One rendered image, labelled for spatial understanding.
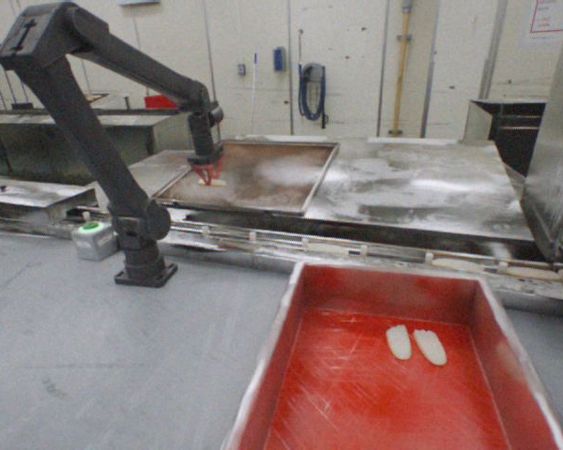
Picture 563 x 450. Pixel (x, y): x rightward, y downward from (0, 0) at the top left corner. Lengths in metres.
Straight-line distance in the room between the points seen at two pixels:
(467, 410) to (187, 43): 5.08
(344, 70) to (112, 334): 4.09
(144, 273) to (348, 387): 0.49
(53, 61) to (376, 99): 4.02
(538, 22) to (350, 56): 3.17
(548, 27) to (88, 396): 1.51
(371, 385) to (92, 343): 0.48
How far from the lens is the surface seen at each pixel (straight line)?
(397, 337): 0.63
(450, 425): 0.56
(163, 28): 5.48
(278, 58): 4.55
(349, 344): 0.62
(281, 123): 4.74
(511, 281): 0.80
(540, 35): 1.47
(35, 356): 0.75
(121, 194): 0.75
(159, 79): 0.85
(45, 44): 0.65
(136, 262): 0.82
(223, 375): 0.59
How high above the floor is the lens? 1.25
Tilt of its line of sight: 25 degrees down
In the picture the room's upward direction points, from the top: 3 degrees counter-clockwise
